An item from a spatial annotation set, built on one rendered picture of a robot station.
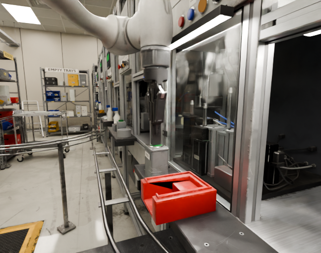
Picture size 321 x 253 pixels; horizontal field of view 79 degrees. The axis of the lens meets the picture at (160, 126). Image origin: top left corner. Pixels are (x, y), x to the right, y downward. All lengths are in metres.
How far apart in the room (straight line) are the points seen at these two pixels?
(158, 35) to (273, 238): 0.55
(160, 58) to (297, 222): 0.52
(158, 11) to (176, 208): 0.50
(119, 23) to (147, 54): 0.15
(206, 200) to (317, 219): 0.25
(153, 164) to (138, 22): 0.42
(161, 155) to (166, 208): 0.20
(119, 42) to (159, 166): 0.41
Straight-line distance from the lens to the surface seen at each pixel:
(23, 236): 2.22
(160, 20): 0.60
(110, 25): 0.69
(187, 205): 0.48
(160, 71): 0.59
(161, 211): 0.46
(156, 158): 0.61
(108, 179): 1.09
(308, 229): 0.56
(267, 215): 0.56
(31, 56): 7.88
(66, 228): 2.13
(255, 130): 0.44
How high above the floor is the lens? 1.19
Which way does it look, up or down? 9 degrees down
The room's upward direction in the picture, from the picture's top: straight up
